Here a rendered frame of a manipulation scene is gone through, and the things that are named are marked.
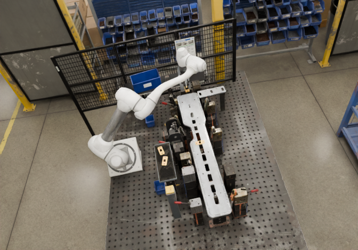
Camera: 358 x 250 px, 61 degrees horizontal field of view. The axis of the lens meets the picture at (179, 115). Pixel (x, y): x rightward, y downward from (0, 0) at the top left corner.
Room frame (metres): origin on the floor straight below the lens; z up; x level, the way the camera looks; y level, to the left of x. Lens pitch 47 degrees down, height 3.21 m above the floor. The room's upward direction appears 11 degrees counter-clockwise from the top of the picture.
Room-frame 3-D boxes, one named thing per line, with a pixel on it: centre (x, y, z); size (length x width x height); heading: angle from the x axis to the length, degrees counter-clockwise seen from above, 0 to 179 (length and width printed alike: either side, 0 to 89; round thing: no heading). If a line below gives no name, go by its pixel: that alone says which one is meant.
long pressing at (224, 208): (1.67, -0.15, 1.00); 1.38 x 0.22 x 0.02; 2
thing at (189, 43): (2.71, -0.20, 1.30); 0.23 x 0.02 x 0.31; 92
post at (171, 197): (1.18, 0.17, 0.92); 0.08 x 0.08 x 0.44; 2
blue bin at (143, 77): (2.57, 0.28, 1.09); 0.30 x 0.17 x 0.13; 99
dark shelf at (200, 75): (2.58, 0.09, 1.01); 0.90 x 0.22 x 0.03; 92
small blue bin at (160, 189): (1.46, 0.29, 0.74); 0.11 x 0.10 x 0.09; 2
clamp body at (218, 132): (1.75, -0.31, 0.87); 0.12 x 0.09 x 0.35; 92
